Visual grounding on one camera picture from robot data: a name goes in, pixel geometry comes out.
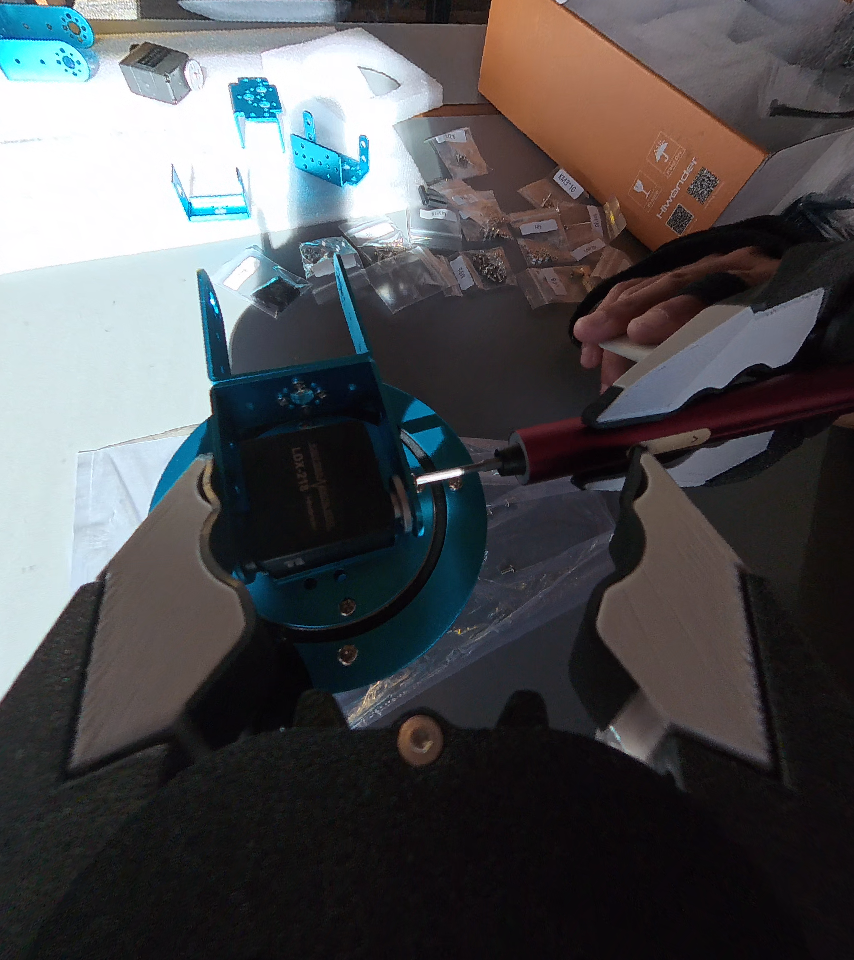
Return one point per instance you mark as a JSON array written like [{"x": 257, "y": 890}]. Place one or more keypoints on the blue perforated servo bracket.
[{"x": 254, "y": 101}]

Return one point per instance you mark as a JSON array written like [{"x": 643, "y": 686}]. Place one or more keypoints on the person's right hand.
[{"x": 659, "y": 300}]

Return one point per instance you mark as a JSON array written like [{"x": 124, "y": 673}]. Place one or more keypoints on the blue long U bracket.
[{"x": 322, "y": 165}]

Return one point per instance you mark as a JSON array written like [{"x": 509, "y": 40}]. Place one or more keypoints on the blue shallow U bracket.
[{"x": 213, "y": 210}]

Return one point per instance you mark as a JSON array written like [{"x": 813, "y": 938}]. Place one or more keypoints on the white foam sheet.
[{"x": 82, "y": 187}]

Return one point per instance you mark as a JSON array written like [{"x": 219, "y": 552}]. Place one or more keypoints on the white foam block with cutout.
[{"x": 314, "y": 67}]

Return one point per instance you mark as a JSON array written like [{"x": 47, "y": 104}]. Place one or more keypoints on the black and white chair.
[{"x": 262, "y": 9}]

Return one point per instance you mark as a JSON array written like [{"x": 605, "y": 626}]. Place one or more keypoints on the orange and white cardboard box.
[{"x": 599, "y": 97}]

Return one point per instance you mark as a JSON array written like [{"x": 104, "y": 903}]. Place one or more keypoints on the magenta electric screwdriver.
[{"x": 659, "y": 442}]

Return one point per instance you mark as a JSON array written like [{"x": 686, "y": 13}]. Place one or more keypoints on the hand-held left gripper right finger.
[{"x": 689, "y": 630}]

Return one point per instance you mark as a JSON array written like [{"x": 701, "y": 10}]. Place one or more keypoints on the silver servo motor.
[{"x": 153, "y": 75}]

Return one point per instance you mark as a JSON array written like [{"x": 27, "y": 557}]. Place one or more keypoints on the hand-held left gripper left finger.
[{"x": 157, "y": 622}]

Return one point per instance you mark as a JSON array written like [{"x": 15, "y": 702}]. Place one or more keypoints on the clear plastic bag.
[{"x": 547, "y": 540}]

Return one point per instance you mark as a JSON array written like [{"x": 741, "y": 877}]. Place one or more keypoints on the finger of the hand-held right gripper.
[
  {"x": 726, "y": 457},
  {"x": 719, "y": 352}
]

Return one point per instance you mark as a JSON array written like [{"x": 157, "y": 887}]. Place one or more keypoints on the blue toy robot arm base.
[{"x": 299, "y": 487}]

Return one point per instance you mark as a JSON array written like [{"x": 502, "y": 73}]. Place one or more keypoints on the blue rounded servo bracket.
[{"x": 22, "y": 52}]

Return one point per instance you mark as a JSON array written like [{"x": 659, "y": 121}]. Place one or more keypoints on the pile of small screw bags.
[{"x": 472, "y": 225}]

